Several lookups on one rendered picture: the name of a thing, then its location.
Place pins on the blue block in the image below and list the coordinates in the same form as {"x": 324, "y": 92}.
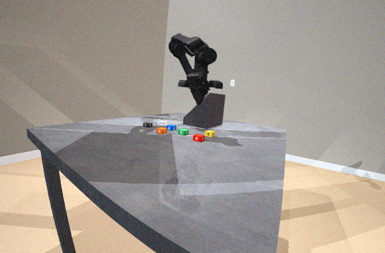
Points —
{"x": 171, "y": 127}

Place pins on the yellow block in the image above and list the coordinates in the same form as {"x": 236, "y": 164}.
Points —
{"x": 210, "y": 133}

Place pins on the green block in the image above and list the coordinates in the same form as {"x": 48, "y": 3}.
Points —
{"x": 183, "y": 132}

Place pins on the red block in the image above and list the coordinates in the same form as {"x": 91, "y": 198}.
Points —
{"x": 198, "y": 138}

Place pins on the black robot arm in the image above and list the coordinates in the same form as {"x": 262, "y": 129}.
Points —
{"x": 204, "y": 55}

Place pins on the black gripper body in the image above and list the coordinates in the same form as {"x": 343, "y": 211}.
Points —
{"x": 211, "y": 83}

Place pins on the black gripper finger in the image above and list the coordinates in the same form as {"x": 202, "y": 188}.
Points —
{"x": 196, "y": 94}
{"x": 202, "y": 92}

